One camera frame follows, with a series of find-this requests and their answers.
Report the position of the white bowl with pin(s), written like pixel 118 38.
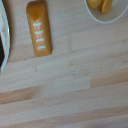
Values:
pixel 116 15

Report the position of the orange toy hot dog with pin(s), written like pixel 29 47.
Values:
pixel 39 26

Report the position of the white plate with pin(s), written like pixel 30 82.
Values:
pixel 6 40

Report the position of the dark food on plate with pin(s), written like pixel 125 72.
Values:
pixel 1 51

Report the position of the orange toy food piece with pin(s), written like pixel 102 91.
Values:
pixel 93 2
pixel 106 5

